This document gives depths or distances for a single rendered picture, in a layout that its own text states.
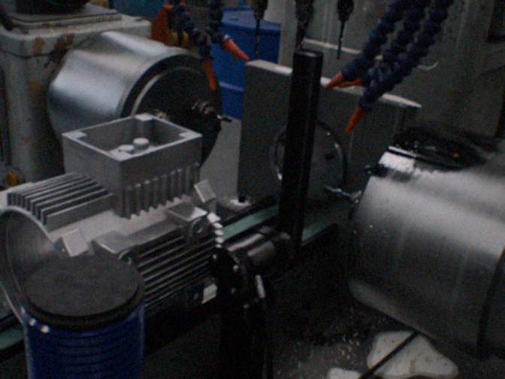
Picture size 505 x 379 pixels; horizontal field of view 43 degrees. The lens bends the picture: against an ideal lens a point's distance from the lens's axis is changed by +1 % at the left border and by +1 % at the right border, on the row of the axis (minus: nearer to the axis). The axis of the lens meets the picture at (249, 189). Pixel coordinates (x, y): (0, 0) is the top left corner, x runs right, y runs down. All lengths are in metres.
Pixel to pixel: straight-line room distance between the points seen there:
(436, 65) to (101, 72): 0.52
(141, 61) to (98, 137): 0.29
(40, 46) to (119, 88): 0.20
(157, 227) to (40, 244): 0.17
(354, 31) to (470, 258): 0.53
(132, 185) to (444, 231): 0.33
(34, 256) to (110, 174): 0.17
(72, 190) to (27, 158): 0.53
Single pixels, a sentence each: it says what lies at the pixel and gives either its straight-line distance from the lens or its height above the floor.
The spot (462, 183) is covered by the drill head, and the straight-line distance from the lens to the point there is 0.71.
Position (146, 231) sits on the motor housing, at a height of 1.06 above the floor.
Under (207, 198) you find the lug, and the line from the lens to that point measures 0.73.
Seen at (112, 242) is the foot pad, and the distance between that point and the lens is 0.65.
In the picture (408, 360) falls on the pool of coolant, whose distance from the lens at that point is 0.98.
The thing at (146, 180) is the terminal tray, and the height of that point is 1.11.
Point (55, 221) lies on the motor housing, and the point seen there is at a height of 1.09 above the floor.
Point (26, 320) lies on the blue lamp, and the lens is 0.33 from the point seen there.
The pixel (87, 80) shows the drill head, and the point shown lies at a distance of 1.06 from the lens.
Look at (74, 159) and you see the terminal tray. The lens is 0.73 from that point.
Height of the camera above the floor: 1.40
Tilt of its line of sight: 25 degrees down
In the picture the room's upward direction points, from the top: 4 degrees clockwise
